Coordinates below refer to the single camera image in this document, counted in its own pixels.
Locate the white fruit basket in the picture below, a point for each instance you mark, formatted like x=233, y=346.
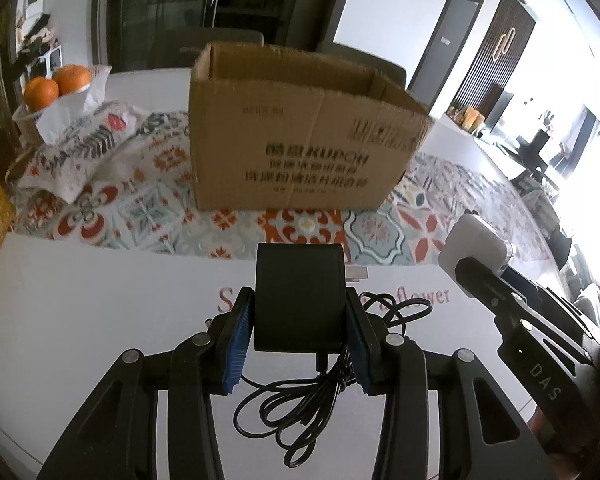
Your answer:
x=27, y=122

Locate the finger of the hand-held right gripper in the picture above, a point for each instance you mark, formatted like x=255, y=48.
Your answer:
x=560, y=315
x=485, y=287

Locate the dark slatted wall panel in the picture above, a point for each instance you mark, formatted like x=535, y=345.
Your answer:
x=505, y=40

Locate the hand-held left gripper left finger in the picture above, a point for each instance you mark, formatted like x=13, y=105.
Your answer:
x=236, y=350

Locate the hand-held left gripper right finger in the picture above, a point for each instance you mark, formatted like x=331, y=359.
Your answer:
x=362, y=355

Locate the orange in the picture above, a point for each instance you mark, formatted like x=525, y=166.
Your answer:
x=73, y=79
x=41, y=94

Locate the dark upholstered chair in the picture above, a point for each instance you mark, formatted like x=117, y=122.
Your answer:
x=215, y=47
x=360, y=62

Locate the brown cardboard box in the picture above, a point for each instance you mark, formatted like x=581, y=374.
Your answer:
x=290, y=160

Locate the dark interior door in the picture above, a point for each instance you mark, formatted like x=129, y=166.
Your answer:
x=445, y=45

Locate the white shoe rack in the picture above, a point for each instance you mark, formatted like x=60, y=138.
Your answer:
x=42, y=57

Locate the white television stand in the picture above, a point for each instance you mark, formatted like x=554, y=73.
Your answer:
x=502, y=152

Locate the white paper tissue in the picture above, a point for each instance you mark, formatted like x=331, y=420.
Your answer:
x=72, y=110

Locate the white power adapter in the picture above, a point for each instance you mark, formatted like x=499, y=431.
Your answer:
x=472, y=240

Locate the dark glass-door cabinet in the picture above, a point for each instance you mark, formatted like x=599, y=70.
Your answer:
x=180, y=5

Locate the patterned floral table mat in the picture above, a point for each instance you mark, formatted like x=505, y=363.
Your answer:
x=145, y=210

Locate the patterned tissue cover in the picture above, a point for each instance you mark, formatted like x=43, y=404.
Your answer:
x=80, y=152

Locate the black television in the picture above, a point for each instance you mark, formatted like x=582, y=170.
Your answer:
x=500, y=110

